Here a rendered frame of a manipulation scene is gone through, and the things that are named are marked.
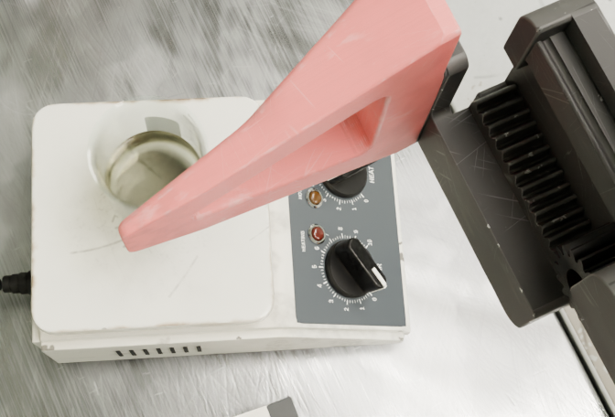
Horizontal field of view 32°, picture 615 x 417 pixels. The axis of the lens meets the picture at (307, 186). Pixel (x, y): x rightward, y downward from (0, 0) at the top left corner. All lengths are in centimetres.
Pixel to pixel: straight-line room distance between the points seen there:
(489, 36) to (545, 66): 48
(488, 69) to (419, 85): 47
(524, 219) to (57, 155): 36
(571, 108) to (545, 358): 44
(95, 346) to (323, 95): 37
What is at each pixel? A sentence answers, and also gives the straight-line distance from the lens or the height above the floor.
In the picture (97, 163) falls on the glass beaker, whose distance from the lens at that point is 50.
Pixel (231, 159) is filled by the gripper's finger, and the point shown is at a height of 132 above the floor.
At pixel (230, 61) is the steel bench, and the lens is 67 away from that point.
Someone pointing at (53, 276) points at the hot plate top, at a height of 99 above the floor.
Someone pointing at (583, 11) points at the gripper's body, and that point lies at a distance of 21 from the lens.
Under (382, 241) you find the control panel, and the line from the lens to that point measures 60.
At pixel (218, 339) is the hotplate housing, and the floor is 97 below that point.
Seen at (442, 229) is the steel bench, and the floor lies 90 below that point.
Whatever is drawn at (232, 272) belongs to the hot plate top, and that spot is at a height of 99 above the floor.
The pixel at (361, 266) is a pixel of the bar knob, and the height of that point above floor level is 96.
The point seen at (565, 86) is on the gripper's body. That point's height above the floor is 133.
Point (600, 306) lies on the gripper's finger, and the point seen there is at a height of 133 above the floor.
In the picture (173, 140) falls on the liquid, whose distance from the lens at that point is 53.
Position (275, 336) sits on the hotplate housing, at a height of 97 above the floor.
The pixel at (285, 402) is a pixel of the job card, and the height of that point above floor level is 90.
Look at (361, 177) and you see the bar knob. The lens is 60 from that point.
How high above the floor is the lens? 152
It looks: 74 degrees down
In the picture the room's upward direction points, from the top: 12 degrees clockwise
